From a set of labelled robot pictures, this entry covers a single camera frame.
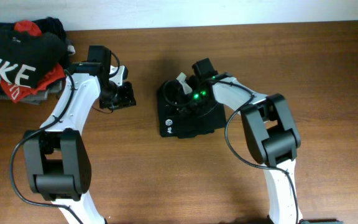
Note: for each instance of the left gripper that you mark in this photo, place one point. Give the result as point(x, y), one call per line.
point(127, 98)

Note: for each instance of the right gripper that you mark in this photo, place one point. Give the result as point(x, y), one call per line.
point(189, 107)

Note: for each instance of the black Sydrogen t-shirt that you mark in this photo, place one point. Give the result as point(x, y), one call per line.
point(172, 124)

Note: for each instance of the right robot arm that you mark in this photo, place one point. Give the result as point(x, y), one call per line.
point(272, 139)

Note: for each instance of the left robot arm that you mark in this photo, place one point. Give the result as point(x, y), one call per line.
point(57, 163)

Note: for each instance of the grey folded t-shirt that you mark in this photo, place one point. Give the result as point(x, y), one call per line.
point(39, 97)

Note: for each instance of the red folded t-shirt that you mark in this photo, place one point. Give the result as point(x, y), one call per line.
point(19, 92)

